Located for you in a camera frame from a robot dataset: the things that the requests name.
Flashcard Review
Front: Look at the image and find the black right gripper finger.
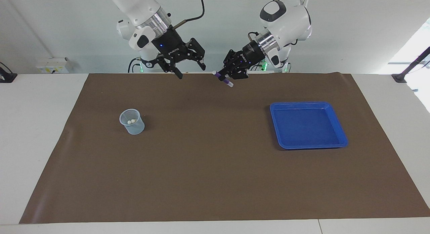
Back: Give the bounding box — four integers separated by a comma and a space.
156, 56, 183, 80
186, 38, 206, 72

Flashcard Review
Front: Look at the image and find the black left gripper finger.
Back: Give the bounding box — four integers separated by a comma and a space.
224, 50, 242, 70
230, 64, 249, 81

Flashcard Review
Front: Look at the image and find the purple highlighter pen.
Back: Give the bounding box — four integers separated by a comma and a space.
212, 71, 234, 88

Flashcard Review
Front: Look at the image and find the translucent plastic cup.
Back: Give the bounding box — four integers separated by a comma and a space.
119, 109, 145, 135

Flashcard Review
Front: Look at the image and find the blue plastic tray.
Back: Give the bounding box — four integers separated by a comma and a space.
270, 101, 348, 150

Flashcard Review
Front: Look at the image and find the brown table mat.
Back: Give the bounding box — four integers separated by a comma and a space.
19, 72, 430, 224

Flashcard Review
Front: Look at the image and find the black angled stand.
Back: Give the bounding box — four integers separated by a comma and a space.
391, 46, 430, 83

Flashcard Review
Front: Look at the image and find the small black table clamp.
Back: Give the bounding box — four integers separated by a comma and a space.
0, 62, 18, 83

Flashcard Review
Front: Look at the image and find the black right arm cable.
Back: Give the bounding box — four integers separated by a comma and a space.
172, 0, 205, 28

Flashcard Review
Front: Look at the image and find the black right base cable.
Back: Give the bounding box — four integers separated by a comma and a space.
128, 57, 141, 73

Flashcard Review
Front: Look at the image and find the white wall socket box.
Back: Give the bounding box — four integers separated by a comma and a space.
36, 57, 73, 74

